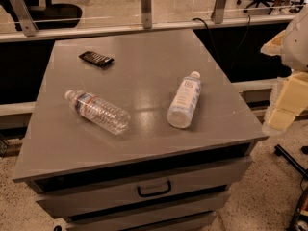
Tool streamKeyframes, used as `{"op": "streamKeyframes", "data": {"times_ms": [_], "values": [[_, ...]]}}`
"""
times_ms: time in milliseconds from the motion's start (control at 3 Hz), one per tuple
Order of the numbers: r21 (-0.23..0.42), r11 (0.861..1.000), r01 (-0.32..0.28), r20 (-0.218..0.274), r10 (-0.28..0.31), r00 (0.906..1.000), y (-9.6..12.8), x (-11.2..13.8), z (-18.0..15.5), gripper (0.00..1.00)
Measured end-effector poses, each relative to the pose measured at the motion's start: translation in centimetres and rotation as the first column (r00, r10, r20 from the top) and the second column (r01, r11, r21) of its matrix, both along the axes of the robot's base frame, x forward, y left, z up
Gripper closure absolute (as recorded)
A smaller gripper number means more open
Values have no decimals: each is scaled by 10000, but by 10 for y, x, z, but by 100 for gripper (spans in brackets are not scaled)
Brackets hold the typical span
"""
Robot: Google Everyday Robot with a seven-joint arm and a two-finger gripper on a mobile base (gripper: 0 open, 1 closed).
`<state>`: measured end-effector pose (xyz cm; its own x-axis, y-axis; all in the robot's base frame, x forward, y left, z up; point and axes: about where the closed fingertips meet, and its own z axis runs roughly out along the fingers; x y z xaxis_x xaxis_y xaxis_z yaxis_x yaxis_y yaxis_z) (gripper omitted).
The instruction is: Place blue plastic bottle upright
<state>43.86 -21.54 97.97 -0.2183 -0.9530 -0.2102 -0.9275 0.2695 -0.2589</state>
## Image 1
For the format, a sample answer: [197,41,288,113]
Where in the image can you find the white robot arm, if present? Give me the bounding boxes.
[261,5,308,136]

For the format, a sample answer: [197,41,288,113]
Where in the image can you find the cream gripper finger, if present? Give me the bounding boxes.
[267,72,308,131]
[260,31,285,56]

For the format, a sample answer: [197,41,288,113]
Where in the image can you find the left metal barrier bracket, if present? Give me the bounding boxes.
[9,0,38,37]

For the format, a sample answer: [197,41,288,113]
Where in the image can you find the clear red label plastic bottle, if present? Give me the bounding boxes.
[64,90,131,135]

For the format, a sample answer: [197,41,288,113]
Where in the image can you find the black office chair left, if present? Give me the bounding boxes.
[0,0,82,31]

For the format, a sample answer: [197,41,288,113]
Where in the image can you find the black cable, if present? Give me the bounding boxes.
[192,14,252,72]

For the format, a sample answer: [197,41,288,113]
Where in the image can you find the blue label plastic bottle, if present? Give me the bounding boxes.
[167,71,201,129]

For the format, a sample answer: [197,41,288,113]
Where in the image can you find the black drawer handle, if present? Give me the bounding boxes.
[137,180,172,198]

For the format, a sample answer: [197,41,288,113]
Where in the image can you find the black floor stand leg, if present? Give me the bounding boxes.
[274,144,308,180]

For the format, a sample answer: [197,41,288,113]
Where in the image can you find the middle metal barrier bracket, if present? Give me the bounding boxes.
[141,0,152,29]

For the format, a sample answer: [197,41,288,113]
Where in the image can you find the right metal barrier bracket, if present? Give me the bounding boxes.
[211,0,227,24]

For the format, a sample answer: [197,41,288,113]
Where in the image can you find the grey drawer cabinet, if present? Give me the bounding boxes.
[13,30,264,231]

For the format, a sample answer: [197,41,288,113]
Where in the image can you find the metal barrier bracket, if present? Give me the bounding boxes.
[141,0,152,29]
[9,0,38,37]
[211,0,227,24]

